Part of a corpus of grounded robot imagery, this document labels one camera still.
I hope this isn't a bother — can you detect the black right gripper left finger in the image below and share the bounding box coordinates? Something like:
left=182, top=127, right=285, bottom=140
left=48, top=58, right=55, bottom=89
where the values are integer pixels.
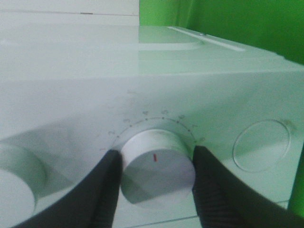
left=17, top=150, right=123, bottom=228

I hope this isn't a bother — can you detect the white microwave knob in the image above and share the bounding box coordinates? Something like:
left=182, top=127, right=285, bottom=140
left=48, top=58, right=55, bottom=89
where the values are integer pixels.
left=0, top=144, right=46, bottom=228
left=121, top=129, right=195, bottom=209

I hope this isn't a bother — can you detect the round microwave door button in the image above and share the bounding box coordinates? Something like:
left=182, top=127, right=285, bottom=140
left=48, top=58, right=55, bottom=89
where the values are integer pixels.
left=232, top=119, right=291, bottom=173

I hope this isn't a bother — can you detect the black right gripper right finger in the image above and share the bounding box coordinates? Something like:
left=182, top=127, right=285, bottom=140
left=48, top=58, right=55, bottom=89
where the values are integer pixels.
left=192, top=146, right=304, bottom=228

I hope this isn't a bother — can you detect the white microwave oven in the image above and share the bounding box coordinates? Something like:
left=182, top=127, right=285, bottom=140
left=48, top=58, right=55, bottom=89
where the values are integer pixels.
left=0, top=9, right=304, bottom=228

